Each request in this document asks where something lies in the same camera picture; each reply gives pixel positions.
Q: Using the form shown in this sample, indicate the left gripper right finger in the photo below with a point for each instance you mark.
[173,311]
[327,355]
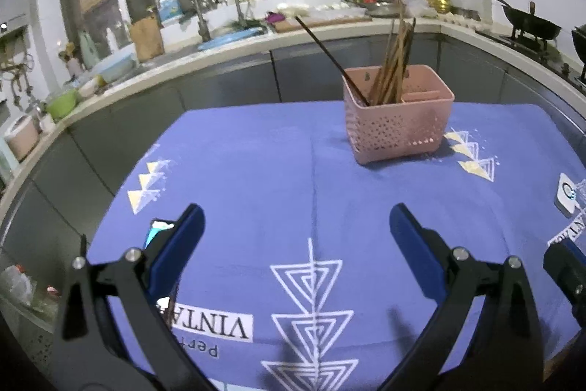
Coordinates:
[506,349]

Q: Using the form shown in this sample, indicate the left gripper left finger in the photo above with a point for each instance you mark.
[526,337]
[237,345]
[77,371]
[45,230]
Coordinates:
[88,350]

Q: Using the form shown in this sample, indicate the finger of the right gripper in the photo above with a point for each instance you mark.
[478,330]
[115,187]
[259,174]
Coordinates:
[564,262]

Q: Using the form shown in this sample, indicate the white small electronic device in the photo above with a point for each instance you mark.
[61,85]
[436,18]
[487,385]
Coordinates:
[570,196]

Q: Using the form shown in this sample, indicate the pink perforated utensil basket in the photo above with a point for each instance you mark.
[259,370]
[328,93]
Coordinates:
[413,126]

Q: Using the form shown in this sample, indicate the blue printed tablecloth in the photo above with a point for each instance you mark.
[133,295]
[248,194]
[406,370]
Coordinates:
[297,283]

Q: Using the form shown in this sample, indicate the black wok on stove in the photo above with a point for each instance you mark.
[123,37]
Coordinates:
[528,23]

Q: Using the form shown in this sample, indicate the brown chopsticks bundle in basket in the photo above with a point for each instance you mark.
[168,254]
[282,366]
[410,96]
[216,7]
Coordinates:
[388,83]

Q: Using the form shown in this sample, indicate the green bowl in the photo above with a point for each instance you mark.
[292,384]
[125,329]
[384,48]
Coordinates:
[60,104]

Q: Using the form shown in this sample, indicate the dark leaning chopstick in basket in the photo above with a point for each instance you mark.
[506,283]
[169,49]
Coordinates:
[353,86]

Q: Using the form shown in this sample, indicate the wooden cutting board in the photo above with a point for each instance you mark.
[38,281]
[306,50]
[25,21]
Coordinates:
[146,36]

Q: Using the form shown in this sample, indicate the blue detergent bottle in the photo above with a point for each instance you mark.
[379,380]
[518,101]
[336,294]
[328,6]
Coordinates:
[169,9]

